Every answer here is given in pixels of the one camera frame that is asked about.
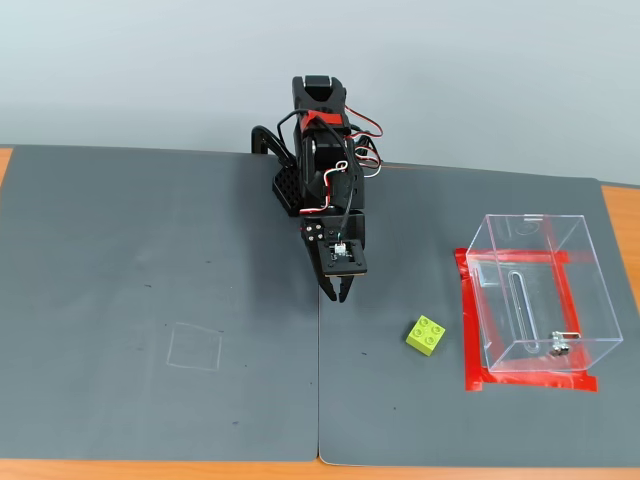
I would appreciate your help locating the green lego block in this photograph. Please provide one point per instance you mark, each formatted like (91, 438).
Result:
(425, 336)

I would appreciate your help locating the red tape floor marking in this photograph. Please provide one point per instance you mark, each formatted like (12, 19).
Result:
(472, 325)

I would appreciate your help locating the grey mat with chalk square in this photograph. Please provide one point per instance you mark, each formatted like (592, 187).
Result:
(125, 250)

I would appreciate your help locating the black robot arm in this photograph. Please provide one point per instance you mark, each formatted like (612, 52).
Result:
(325, 150)

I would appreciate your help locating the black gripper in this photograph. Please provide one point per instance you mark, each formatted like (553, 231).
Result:
(314, 254)

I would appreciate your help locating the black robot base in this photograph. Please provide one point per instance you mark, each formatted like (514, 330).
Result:
(287, 190)

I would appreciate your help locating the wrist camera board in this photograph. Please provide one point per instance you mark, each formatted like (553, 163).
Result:
(344, 257)

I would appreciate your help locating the metal box latch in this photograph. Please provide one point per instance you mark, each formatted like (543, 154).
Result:
(561, 345)

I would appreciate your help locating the black table clamp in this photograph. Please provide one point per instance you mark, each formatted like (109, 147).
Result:
(257, 137)

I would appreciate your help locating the plain grey mat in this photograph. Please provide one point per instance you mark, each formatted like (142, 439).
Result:
(400, 410)

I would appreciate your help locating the transparent acrylic box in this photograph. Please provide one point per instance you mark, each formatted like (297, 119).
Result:
(575, 300)

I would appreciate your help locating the red tape on arm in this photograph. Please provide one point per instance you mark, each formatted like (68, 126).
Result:
(325, 118)

